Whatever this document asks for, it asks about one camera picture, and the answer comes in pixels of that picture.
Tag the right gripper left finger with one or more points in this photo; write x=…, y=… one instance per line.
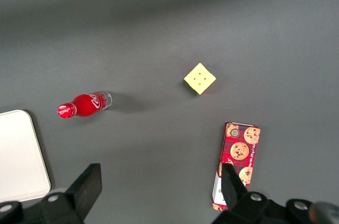
x=82, y=192

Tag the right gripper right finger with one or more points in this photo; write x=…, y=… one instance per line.
x=235, y=197

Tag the red coke bottle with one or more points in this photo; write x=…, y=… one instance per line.
x=84, y=105

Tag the beige plastic tray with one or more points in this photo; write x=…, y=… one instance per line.
x=18, y=155

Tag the red tartan cookie box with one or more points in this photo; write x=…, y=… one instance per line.
x=239, y=150

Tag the yellow puzzle cube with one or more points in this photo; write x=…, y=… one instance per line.
x=200, y=78

